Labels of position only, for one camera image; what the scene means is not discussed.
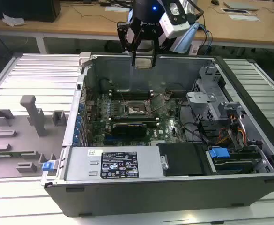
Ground blue case latch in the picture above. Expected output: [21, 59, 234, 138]
[41, 161, 58, 172]

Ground grey parts rack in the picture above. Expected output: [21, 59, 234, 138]
[0, 95, 70, 179]

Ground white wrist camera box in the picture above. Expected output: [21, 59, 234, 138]
[159, 2, 190, 39]

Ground green RAM stick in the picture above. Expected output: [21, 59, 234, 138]
[0, 152, 36, 158]

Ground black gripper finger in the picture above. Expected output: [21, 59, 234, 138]
[117, 21, 144, 68]
[151, 39, 161, 68]

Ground black open PC case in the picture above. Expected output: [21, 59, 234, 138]
[40, 52, 274, 218]

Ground hard disk in blue carrier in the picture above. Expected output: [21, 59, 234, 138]
[207, 146, 263, 174]

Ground black power supply label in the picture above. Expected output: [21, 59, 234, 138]
[100, 150, 140, 179]

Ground black wire bundle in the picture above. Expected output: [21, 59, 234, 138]
[178, 99, 214, 144]

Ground black graphics card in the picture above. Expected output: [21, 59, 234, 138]
[111, 122, 148, 139]

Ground black camera cable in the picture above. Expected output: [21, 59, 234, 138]
[187, 0, 205, 19]

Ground silver power supply unit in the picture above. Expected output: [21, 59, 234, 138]
[64, 147, 166, 182]

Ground thin metal locking lever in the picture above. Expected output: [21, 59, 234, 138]
[119, 90, 128, 104]

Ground metal disk bay cage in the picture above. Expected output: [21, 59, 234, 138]
[186, 66, 245, 124]

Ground green motherboard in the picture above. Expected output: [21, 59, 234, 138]
[85, 90, 191, 147]

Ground silver CPU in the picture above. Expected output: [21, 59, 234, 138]
[136, 58, 153, 70]

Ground wooden desk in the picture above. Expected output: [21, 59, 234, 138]
[0, 0, 274, 46]

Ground blue cable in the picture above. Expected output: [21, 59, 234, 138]
[198, 22, 214, 56]

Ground grey laptop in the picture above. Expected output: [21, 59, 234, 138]
[222, 0, 259, 11]

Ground orange and yellow wires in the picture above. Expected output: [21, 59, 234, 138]
[217, 114, 248, 146]

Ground CPU socket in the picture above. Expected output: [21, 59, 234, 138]
[120, 100, 151, 118]

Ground black RAM slot row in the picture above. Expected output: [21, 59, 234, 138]
[111, 91, 154, 99]
[111, 116, 161, 123]

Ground black computer on desk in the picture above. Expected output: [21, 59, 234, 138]
[0, 0, 62, 23]

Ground metal socket cover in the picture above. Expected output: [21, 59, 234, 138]
[147, 93, 167, 112]

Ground grey case handle latch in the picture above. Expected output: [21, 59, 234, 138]
[78, 52, 92, 68]

